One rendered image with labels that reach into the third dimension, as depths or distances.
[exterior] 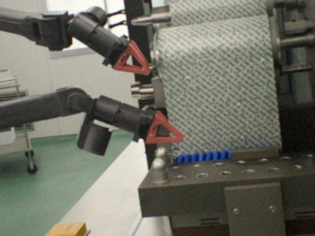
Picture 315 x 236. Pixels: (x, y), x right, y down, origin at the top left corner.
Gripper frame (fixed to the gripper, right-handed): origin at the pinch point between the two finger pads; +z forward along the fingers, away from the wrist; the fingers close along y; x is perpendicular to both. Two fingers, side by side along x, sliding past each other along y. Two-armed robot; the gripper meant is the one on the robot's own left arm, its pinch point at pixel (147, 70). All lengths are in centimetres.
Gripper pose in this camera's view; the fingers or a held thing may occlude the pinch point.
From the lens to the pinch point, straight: 133.0
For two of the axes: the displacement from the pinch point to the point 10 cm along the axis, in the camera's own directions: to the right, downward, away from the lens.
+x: 5.3, -8.0, -2.8
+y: -1.2, 2.6, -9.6
